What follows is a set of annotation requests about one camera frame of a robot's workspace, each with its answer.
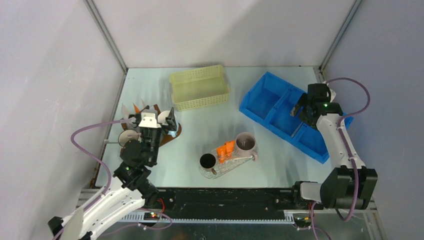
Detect light blue mug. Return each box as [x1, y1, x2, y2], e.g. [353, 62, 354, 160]
[157, 107, 180, 138]

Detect white ribbed mug black rim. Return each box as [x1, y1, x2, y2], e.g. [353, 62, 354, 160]
[117, 129, 141, 147]

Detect white toothpaste tube black cap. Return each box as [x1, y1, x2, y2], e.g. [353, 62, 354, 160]
[141, 99, 149, 110]

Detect blue plastic divided bin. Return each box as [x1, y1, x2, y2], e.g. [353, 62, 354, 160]
[239, 72, 353, 164]

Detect orange toothpaste tube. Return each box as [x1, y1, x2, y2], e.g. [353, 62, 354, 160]
[133, 103, 141, 114]
[224, 140, 236, 156]
[216, 145, 227, 164]

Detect brown mug black inside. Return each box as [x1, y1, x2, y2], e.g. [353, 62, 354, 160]
[199, 153, 217, 175]

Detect clear textured plastic box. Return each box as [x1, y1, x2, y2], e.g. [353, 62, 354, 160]
[212, 140, 236, 165]

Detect pink mug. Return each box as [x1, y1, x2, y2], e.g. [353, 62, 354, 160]
[234, 132, 259, 161]

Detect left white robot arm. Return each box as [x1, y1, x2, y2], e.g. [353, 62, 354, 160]
[48, 105, 182, 240]

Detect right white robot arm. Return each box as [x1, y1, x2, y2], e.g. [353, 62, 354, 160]
[290, 83, 378, 210]

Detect brown wooden oval tray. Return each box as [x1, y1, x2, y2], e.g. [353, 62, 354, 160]
[121, 104, 182, 147]

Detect clear textured oval tray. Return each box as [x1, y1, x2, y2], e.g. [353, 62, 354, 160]
[199, 151, 250, 179]

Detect yellow perforated plastic basket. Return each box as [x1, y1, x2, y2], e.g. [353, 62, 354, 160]
[169, 65, 230, 112]

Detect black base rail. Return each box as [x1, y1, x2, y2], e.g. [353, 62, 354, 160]
[145, 184, 313, 221]

